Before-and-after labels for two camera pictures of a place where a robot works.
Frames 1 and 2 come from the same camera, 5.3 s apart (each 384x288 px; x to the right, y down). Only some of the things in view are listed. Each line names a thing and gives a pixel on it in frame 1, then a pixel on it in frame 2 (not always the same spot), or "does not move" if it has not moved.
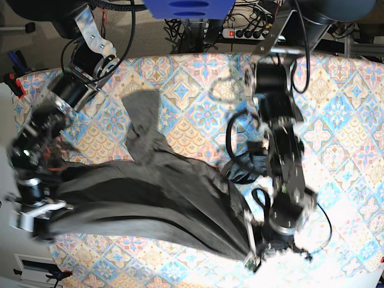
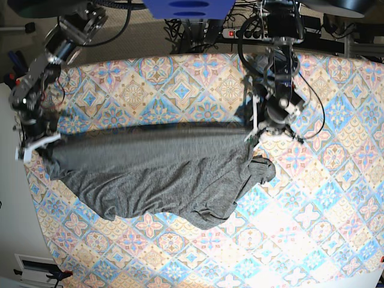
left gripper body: (34, 200) -> (37, 126)
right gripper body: (265, 238) -> (273, 105)
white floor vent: (34, 269) does not move
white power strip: (245, 34) does not move
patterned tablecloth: (341, 101) does not move
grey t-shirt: (166, 192) -> (198, 173)
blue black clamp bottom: (56, 275) does not move
